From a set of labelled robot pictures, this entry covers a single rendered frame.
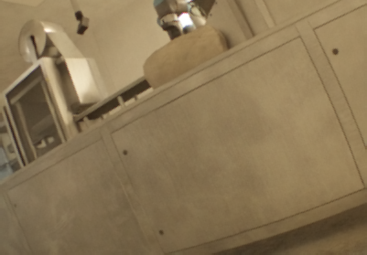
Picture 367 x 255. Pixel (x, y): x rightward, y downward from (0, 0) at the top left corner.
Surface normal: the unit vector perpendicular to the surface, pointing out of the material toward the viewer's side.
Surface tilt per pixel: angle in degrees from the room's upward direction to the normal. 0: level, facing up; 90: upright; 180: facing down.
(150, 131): 90
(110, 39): 90
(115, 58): 90
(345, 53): 90
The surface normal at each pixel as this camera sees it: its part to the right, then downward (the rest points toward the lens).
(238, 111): -0.40, 0.11
